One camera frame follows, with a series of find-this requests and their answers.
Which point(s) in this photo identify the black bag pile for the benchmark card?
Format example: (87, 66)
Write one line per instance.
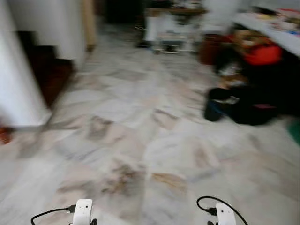
(262, 96)

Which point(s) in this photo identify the wooden post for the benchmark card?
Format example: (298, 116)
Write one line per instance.
(89, 23)

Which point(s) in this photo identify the red bag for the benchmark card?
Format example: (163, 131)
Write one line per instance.
(263, 55)

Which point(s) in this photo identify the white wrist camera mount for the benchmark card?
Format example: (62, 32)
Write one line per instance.
(226, 215)
(83, 211)

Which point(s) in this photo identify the brown pot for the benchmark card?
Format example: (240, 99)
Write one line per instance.
(208, 49)

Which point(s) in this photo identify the small red floor object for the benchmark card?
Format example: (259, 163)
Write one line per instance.
(3, 136)

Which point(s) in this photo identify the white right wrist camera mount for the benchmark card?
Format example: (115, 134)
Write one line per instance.
(226, 215)

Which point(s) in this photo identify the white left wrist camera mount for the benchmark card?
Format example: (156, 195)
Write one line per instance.
(83, 211)

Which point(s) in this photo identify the cluttered white table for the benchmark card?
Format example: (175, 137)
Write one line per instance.
(276, 35)

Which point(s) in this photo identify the green plastic container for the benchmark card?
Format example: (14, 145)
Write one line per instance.
(295, 131)

